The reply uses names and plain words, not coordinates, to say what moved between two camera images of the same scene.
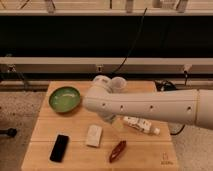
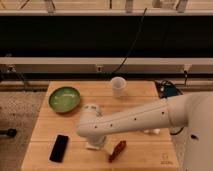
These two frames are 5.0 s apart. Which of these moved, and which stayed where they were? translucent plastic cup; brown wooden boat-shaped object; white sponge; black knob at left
Moved: white sponge
Stayed: black knob at left; translucent plastic cup; brown wooden boat-shaped object
